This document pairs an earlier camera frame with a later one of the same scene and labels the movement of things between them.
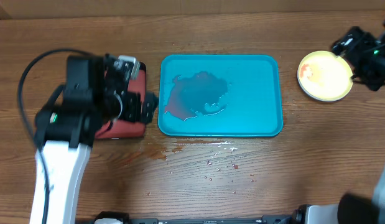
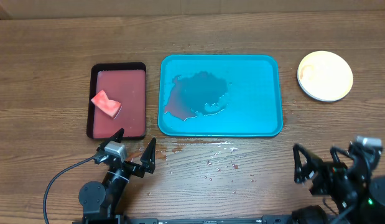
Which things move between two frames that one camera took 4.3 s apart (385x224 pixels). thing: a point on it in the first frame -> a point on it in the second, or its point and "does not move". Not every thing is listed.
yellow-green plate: x=324 y=76 does not move
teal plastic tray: x=220 y=96 does not move
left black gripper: x=132 y=105 -> x=147 y=164
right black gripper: x=357 y=46 -> x=323 y=174
